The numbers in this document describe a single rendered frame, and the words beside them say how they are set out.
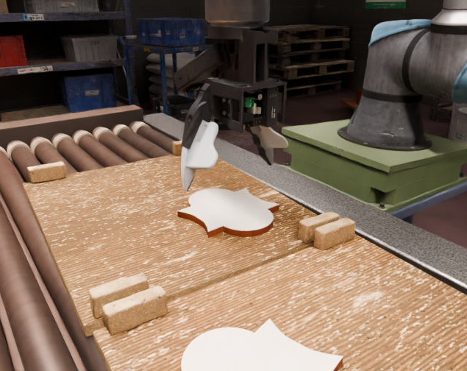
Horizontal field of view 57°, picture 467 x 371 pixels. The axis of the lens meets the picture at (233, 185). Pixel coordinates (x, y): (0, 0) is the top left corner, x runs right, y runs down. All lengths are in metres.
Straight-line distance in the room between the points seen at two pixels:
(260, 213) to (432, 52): 0.41
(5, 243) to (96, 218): 0.12
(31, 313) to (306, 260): 0.31
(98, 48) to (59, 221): 4.16
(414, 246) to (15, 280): 0.51
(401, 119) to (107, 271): 0.61
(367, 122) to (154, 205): 0.46
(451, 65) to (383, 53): 0.14
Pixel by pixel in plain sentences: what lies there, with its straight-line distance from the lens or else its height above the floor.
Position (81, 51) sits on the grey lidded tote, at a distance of 4.69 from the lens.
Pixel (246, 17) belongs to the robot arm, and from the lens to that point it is 0.51.
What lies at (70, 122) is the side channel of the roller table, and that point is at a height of 0.94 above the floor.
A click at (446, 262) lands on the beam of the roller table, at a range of 0.62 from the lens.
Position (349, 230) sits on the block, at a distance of 0.57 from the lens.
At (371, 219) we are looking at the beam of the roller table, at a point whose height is 0.92.
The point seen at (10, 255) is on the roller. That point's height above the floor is 0.92.
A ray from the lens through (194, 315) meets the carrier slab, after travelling 0.45.
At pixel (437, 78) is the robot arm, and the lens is 0.81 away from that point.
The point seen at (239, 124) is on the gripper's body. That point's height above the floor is 1.09.
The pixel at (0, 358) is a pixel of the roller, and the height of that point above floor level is 0.92.
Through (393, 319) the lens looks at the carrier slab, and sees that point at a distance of 0.47.
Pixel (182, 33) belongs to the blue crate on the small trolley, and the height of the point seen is 0.96.
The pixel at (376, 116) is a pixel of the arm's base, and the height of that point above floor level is 1.01.
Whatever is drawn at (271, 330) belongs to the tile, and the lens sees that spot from 0.42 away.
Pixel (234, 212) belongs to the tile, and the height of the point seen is 0.95.
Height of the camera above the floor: 1.22
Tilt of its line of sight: 24 degrees down
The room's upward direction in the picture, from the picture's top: straight up
